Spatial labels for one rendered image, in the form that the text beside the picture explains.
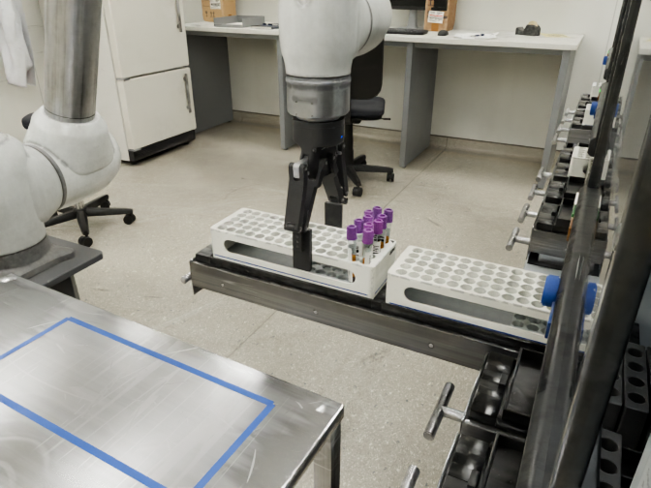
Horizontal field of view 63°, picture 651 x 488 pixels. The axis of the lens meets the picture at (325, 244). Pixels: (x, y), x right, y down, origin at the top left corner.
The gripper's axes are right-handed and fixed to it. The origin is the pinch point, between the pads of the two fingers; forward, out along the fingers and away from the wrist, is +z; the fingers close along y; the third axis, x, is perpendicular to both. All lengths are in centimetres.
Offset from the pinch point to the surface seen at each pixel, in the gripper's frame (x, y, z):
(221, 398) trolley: 4.5, 32.2, 4.3
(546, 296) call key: 34.7, 21.4, -11.9
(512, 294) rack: 30.5, 2.7, -0.4
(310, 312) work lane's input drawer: 2.0, 6.6, 8.9
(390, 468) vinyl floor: 5, -35, 86
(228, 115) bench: -274, -338, 79
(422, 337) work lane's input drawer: 20.1, 6.6, 7.6
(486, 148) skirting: -34, -350, 81
